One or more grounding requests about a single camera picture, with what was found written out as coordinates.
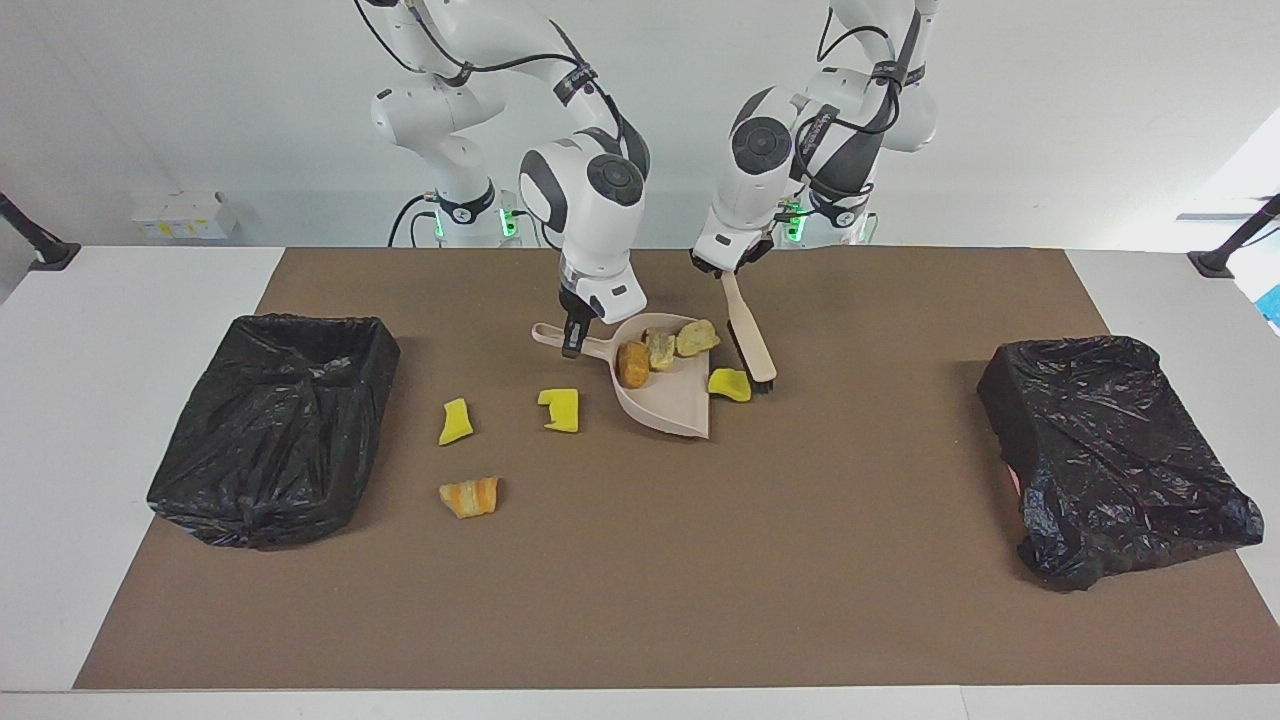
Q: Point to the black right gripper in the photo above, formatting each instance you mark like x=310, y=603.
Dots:
x=574, y=303

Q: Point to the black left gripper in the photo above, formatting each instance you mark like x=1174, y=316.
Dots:
x=755, y=255

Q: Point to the brown bread roll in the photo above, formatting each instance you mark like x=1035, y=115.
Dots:
x=634, y=365

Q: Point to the crusty bread chunk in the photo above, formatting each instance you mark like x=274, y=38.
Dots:
x=697, y=338

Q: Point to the pale flaky pastry piece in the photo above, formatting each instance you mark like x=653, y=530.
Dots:
x=660, y=350

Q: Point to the beige hand brush black bristles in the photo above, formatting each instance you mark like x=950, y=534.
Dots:
x=750, y=340

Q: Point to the yellow sponge piece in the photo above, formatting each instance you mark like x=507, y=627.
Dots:
x=562, y=410
x=730, y=385
x=457, y=422

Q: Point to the beige plastic dustpan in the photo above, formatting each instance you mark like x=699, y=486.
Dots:
x=680, y=400

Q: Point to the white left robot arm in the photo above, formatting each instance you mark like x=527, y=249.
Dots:
x=735, y=215

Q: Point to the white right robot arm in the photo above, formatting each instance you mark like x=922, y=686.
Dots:
x=590, y=210

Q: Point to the black bag-lined trash bin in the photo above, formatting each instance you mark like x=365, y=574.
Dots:
x=270, y=440
x=1110, y=460

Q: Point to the striped orange croissant piece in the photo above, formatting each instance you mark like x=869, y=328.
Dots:
x=469, y=497

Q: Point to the brown table mat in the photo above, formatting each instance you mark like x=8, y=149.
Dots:
x=600, y=620

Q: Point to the blue plastic item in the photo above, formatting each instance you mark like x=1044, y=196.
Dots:
x=1273, y=305

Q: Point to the white wall box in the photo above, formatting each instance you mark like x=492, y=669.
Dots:
x=185, y=215

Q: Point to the black camera stand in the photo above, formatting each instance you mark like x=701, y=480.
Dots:
x=1215, y=263
x=50, y=256

